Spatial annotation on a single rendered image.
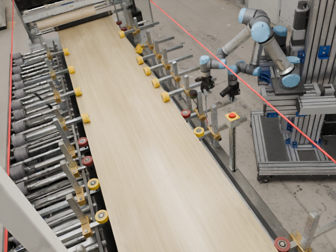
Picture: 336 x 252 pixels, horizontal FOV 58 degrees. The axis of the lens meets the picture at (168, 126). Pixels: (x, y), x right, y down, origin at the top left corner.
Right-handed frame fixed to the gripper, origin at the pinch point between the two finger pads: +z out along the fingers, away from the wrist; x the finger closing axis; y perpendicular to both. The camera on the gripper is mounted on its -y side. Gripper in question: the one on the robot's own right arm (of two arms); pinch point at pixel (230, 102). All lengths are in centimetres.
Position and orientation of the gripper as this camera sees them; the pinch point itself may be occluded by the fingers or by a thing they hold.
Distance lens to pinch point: 268.5
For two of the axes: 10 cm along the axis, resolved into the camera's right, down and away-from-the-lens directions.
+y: 9.2, -3.5, 1.8
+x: -3.6, -5.8, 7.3
